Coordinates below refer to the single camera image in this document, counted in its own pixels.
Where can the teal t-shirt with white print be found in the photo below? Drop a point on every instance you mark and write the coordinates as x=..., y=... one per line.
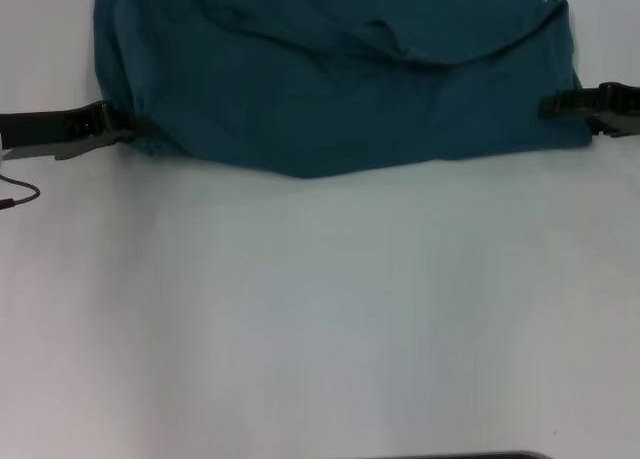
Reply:
x=325, y=79

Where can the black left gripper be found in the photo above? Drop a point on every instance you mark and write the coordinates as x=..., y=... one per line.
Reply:
x=50, y=129

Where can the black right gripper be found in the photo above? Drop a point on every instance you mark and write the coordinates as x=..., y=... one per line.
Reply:
x=622, y=109

